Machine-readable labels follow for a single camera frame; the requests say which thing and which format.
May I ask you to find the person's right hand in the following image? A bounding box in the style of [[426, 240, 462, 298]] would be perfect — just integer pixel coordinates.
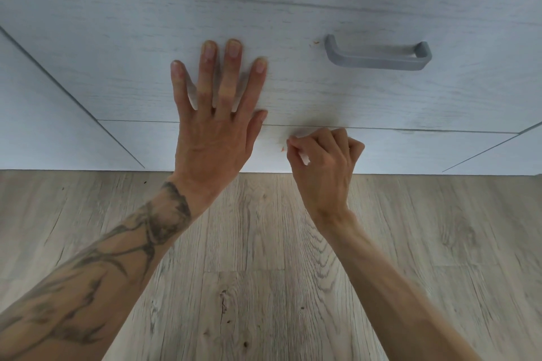
[[286, 127, 366, 226]]

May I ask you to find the person's left hand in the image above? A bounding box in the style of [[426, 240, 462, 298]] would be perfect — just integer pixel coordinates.
[[169, 38, 269, 213]]

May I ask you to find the grey drawer handle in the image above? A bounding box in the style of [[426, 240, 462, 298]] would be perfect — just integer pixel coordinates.
[[324, 34, 433, 72]]

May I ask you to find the person's right forearm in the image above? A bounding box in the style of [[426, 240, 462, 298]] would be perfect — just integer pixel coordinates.
[[315, 210, 483, 361]]

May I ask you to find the person's left forearm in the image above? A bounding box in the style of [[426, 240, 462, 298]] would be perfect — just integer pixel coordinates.
[[0, 178, 194, 361]]

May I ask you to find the white cabinet door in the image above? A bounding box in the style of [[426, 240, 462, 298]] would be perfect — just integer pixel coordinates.
[[442, 121, 542, 176], [0, 26, 146, 171]]

